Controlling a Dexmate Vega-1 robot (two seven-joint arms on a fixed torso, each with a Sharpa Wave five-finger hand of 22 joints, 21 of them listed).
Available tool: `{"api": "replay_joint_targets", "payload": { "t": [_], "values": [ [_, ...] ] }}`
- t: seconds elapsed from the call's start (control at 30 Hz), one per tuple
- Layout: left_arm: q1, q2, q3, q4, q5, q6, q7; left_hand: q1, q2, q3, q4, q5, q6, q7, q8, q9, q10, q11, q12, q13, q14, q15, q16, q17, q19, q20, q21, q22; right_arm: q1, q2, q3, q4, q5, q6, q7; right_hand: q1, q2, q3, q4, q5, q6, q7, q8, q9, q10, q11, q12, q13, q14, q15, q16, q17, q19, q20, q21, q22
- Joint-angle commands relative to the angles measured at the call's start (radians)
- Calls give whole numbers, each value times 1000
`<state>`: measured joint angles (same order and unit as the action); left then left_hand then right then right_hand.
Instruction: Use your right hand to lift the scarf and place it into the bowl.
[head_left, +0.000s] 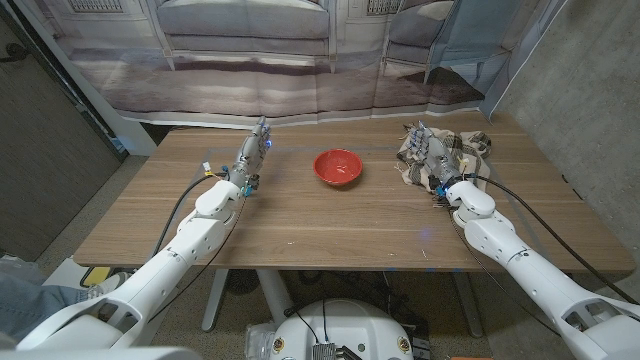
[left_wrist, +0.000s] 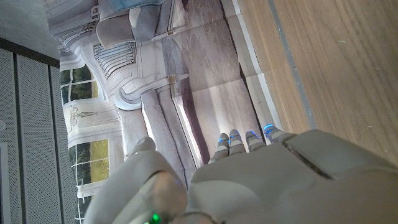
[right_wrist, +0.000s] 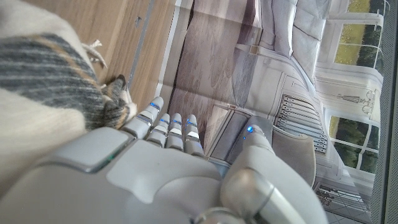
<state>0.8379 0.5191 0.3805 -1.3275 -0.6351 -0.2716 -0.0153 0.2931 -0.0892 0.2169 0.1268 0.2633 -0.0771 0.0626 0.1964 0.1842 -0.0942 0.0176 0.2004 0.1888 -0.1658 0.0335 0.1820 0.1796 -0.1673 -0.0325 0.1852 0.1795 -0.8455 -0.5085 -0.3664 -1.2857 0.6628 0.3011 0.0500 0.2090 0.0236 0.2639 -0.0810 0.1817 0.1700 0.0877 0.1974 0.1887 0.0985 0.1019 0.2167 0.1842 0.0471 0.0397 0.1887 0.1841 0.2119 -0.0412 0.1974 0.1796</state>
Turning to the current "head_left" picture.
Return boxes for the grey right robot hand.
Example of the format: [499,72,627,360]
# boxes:
[404,120,465,193]

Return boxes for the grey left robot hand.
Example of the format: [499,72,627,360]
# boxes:
[227,116,274,197]

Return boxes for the beige plaid fringed scarf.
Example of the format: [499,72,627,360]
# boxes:
[395,122,494,195]

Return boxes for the red bowl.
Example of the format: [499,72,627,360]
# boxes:
[312,148,365,187]

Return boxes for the printed room backdrop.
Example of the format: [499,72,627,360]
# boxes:
[9,0,571,130]

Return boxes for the black round floor fan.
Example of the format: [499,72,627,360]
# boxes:
[224,269,261,296]

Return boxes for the white table column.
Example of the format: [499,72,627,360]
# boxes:
[255,268,296,326]

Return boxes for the white slanted table leg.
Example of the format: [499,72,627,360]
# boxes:
[201,268,230,334]

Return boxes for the grey table leg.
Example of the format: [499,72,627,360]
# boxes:
[452,271,485,339]

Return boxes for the clear plastic package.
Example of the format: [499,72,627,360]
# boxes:
[244,322,277,360]

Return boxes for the white sneaker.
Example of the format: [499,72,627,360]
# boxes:
[87,271,134,301]

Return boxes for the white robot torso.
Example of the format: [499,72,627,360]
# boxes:
[269,298,415,360]

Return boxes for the yellow and black floor item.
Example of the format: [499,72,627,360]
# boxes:
[79,265,114,289]

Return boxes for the dark wooden door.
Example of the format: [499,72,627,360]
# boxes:
[0,9,126,262]

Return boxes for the clear plastic bag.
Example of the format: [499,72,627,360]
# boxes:
[0,254,49,286]

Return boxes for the person's blue jeans leg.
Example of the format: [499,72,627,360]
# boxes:
[0,272,89,341]

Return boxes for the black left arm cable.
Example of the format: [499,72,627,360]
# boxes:
[149,172,229,261]

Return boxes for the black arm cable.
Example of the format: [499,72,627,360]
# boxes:
[149,172,229,261]
[464,173,640,306]

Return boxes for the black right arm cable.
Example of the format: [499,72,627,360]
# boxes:
[464,173,640,306]

